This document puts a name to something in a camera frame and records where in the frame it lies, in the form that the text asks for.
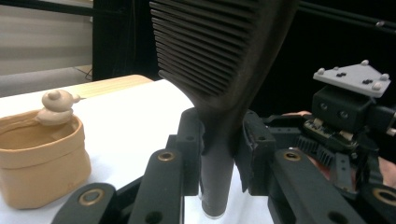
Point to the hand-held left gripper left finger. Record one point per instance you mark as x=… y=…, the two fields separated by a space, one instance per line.
x=165 y=186

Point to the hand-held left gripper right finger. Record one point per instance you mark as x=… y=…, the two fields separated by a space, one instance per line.
x=280 y=186

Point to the black spatula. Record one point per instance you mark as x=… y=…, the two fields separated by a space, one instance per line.
x=218 y=56

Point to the tan cup with duck figure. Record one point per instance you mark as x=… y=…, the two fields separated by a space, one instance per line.
x=40 y=161

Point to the white table board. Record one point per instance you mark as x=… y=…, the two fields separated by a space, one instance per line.
x=130 y=124

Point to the black metal pole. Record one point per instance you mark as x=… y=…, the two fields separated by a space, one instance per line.
x=348 y=17

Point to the black horizontal bar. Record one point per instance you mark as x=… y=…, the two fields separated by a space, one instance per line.
x=46 y=7

